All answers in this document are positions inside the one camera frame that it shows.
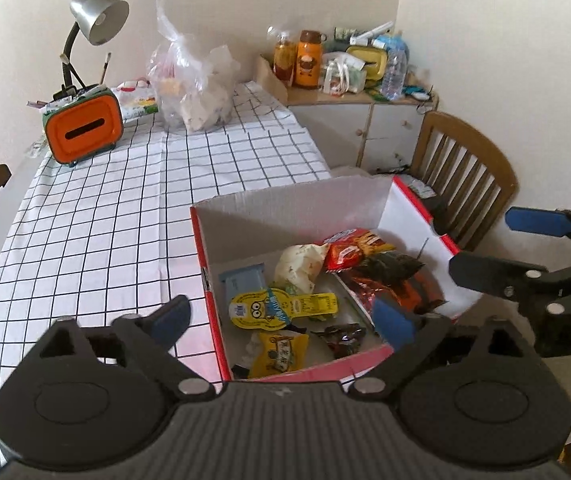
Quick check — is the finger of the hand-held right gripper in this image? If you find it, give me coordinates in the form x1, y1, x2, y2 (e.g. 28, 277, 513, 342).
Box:
505, 206, 571, 256
449, 254, 549, 306

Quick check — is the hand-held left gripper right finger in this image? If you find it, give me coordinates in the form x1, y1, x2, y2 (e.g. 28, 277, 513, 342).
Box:
348, 296, 541, 401

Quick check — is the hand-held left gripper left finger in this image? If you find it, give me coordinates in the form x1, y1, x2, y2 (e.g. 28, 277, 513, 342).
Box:
20, 295, 216, 402

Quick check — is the orange brown snack packet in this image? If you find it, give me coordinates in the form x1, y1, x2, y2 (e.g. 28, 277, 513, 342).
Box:
335, 269, 447, 327

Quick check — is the dark green snack packet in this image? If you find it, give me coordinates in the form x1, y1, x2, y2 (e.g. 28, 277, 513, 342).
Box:
362, 252, 427, 287

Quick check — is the brown candy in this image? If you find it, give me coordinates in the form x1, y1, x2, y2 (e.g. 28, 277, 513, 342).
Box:
310, 324, 367, 359

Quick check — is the blue white snack packet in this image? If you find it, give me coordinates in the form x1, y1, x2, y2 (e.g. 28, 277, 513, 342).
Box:
218, 265, 267, 322

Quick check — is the red snack packet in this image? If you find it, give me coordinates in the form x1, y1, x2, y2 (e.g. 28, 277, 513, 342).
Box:
322, 228, 397, 271

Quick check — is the yellow cartoon snack packet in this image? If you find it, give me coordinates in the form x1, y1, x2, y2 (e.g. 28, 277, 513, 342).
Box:
228, 287, 339, 331

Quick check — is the cream snack packet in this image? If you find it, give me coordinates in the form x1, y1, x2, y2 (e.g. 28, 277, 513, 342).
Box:
274, 243, 330, 294

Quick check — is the plain yellow snack packet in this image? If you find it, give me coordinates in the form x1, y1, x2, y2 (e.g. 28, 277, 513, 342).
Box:
248, 332, 311, 379

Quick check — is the red cardboard box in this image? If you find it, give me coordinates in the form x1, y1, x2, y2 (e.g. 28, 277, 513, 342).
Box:
189, 175, 484, 384

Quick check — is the wooden slat-back chair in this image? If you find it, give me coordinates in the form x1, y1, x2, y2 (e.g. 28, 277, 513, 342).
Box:
409, 110, 519, 252

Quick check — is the black white checked tablecloth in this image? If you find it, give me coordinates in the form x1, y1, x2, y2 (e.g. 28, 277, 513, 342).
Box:
0, 80, 334, 466

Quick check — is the white wooden cabinet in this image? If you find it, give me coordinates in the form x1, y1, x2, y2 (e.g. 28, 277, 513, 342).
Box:
284, 89, 439, 174

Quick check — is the clear water bottle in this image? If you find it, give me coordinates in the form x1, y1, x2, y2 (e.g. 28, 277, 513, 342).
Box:
381, 39, 409, 101

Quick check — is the orange tissue box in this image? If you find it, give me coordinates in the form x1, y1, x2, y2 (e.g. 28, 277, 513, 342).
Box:
42, 85, 124, 166

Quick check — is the green red printed packet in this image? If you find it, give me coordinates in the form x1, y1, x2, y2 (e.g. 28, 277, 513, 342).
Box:
115, 79, 159, 122

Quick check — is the yellow lunch box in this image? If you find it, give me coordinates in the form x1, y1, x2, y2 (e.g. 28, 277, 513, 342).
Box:
346, 44, 385, 84

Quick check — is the clear plastic bag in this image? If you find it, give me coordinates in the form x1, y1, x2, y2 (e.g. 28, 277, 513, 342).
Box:
146, 7, 242, 134

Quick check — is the white tube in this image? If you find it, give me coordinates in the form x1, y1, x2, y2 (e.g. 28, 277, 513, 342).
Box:
349, 20, 395, 45

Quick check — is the brown cardboard piece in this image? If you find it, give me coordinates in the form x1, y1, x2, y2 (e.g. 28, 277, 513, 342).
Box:
256, 54, 289, 106

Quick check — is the orange thermos bottle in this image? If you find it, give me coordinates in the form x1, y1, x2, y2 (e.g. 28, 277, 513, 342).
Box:
293, 29, 327, 90

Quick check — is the yellow juice bottle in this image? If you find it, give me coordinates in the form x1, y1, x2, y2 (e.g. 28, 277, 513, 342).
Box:
272, 29, 297, 89

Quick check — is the silver desk lamp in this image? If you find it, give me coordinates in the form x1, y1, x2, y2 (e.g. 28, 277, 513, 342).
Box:
58, 0, 131, 94

